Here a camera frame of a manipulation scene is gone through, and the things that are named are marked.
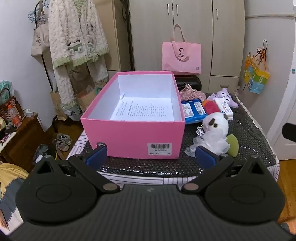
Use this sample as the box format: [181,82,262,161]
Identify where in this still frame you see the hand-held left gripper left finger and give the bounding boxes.
[35,142,121,194]

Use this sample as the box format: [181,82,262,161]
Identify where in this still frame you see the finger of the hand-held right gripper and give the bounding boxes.
[282,123,296,141]

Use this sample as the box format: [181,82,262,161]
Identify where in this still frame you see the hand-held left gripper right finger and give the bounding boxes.
[181,146,269,194]

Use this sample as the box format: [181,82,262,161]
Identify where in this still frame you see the white plush toy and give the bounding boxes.
[186,132,230,156]

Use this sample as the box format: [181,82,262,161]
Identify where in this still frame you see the pink cardboard box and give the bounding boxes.
[80,71,186,160]

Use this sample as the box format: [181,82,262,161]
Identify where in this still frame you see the pink powder puff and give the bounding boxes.
[203,100,221,115]

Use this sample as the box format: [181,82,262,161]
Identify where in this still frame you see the pink floral cloth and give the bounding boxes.
[179,83,207,102]

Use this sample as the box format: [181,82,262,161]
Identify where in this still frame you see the green makeup sponge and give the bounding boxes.
[226,134,239,157]

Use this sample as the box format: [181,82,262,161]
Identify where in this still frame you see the white door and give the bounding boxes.
[266,58,296,160]

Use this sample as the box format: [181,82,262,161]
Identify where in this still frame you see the pair of worn sneakers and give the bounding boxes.
[53,133,72,152]

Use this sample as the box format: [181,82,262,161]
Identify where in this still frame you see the blue wet wipes packet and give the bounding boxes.
[181,98,208,125]

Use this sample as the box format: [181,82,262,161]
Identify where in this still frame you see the small white carton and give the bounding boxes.
[213,97,233,120]

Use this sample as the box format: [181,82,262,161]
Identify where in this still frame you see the brown paper bag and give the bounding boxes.
[76,85,97,113]
[50,90,68,121]

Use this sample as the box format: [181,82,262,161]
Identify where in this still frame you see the printed paper sheet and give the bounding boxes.
[110,93,174,122]

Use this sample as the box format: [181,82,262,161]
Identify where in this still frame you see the purple plush toy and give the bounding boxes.
[207,88,239,108]

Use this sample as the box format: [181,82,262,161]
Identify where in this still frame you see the colourful paper gift bag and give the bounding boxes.
[243,39,270,94]

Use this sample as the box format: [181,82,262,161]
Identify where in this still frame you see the wooden cabinet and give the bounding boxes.
[0,113,47,172]

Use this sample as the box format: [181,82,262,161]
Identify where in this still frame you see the black suitcase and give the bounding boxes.
[176,75,203,92]

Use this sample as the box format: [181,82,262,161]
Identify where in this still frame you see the yellow cloth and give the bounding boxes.
[0,162,29,200]

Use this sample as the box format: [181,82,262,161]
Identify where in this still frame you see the orange drink bottle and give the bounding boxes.
[8,104,22,127]

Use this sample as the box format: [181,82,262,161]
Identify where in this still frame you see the woven basket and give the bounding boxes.
[0,88,19,120]

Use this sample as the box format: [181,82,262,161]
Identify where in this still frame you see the pink tote bag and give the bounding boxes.
[162,24,202,75]

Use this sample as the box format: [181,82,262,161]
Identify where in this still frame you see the fluffy cream and green coat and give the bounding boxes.
[47,0,110,121]

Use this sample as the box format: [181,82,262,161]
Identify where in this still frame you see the beige cabinet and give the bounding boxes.
[105,0,134,72]

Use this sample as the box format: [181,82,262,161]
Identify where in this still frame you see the canvas tote bag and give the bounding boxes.
[31,0,50,57]

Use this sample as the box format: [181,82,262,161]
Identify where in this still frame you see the beige wardrobe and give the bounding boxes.
[128,0,245,93]

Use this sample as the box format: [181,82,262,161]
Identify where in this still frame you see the blue clothes hangers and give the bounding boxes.
[28,0,50,24]

